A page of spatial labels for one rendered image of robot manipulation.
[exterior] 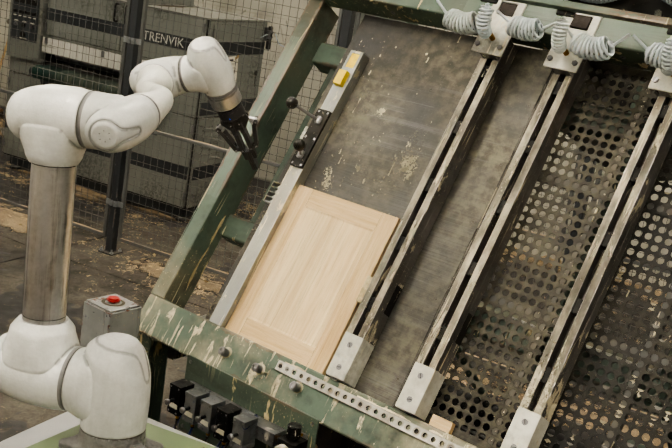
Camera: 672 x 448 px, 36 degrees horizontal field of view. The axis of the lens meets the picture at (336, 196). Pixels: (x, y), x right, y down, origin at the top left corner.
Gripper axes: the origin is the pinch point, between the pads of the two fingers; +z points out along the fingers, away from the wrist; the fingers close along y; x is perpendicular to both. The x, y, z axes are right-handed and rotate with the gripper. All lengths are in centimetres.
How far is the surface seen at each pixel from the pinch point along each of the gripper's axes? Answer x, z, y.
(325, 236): 16.2, 21.6, -16.6
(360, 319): 48, 25, -26
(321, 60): -49, 4, -19
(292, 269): 22.5, 26.1, -5.3
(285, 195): 0.9, 15.9, -5.3
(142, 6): -290, 91, 124
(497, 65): -10, -6, -75
